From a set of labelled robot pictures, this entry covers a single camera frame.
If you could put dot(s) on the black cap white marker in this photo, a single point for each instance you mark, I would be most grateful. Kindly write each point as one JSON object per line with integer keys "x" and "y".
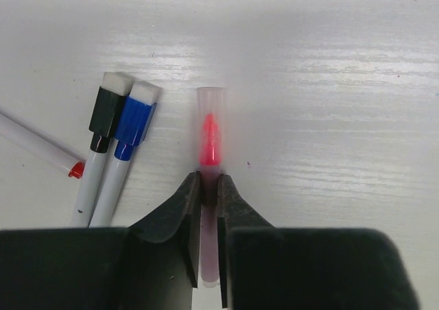
{"x": 109, "y": 103}

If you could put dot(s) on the blue cap marker lower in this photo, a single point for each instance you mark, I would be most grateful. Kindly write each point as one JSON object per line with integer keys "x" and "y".
{"x": 132, "y": 128}

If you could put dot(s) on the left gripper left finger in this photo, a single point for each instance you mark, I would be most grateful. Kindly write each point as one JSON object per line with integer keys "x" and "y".
{"x": 152, "y": 264}

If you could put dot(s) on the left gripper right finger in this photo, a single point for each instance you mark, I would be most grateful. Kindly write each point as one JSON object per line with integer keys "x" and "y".
{"x": 264, "y": 267}

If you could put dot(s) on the red cap marker top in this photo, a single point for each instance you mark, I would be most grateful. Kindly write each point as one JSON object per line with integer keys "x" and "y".
{"x": 40, "y": 146}

